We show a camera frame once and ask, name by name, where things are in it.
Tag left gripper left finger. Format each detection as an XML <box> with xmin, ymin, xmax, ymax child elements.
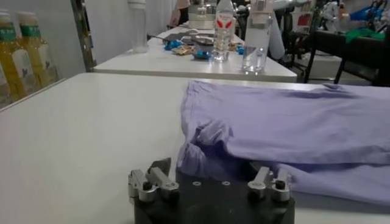
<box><xmin>127</xmin><ymin>157</ymin><xmax>180</xmax><ymax>203</ymax></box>

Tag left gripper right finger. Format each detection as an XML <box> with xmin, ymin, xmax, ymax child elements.
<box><xmin>247</xmin><ymin>166</ymin><xmax>292</xmax><ymax>202</ymax></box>

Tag purple t-shirt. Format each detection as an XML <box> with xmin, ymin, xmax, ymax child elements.
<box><xmin>176</xmin><ymin>79</ymin><xmax>390</xmax><ymax>208</ymax></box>

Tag white rectangular desk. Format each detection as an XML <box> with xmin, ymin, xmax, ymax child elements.
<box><xmin>93</xmin><ymin>26</ymin><xmax>298</xmax><ymax>83</ymax></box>

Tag tan snack packet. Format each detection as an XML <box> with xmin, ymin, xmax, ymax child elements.
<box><xmin>172</xmin><ymin>45</ymin><xmax>196</xmax><ymax>57</ymax></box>

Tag clear bottle pale cap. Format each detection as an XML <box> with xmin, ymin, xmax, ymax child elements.
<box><xmin>242</xmin><ymin>0</ymin><xmax>274</xmax><ymax>74</ymax></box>

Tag dark grey laptop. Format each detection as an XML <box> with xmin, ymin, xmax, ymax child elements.
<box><xmin>163</xmin><ymin>29</ymin><xmax>200</xmax><ymax>43</ymax></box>

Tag black office chair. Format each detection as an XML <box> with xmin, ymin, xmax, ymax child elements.
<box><xmin>283</xmin><ymin>5</ymin><xmax>309</xmax><ymax>67</ymax></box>

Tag tall clear tumbler white lid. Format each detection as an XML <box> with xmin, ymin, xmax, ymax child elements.
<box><xmin>127</xmin><ymin>0</ymin><xmax>149</xmax><ymax>54</ymax></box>

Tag water bottle red label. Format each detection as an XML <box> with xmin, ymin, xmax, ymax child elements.
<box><xmin>211</xmin><ymin>0</ymin><xmax>236</xmax><ymax>62</ymax></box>

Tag black work table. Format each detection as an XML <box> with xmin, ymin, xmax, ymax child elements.
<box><xmin>303</xmin><ymin>29</ymin><xmax>390</xmax><ymax>88</ymax></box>

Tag glass door drinks cabinet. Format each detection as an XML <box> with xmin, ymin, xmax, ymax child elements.
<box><xmin>0</xmin><ymin>0</ymin><xmax>97</xmax><ymax>111</ymax></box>

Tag white shelf red boxes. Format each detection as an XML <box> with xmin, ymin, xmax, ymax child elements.
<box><xmin>294</xmin><ymin>0</ymin><xmax>315</xmax><ymax>33</ymax></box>

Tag yellow tea bottle green label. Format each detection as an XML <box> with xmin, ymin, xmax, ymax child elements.
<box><xmin>0</xmin><ymin>12</ymin><xmax>33</xmax><ymax>103</ymax></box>
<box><xmin>17</xmin><ymin>11</ymin><xmax>59</xmax><ymax>89</ymax></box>

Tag pink garment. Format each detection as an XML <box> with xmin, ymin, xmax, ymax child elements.
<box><xmin>169</xmin><ymin>0</ymin><xmax>191</xmax><ymax>28</ymax></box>

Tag green cloth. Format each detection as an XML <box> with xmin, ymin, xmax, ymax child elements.
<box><xmin>345</xmin><ymin>27</ymin><xmax>386</xmax><ymax>44</ymax></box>

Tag small white background robot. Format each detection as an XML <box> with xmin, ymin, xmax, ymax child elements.
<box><xmin>322</xmin><ymin>0</ymin><xmax>341</xmax><ymax>23</ymax></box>

